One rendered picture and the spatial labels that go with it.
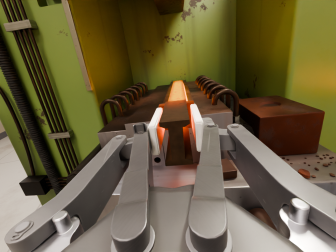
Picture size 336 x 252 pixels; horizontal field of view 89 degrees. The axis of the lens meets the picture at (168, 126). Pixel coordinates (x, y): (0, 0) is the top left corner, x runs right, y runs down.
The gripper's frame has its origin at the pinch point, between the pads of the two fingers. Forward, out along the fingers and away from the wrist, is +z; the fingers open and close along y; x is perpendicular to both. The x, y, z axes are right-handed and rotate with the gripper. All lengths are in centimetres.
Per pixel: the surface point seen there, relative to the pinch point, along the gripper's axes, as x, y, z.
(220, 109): -0.6, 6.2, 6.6
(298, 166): -8.3, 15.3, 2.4
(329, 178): -8.3, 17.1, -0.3
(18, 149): -9.5, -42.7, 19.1
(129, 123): -0.8, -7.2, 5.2
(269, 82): -0.9, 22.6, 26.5
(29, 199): -100, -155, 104
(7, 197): -100, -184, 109
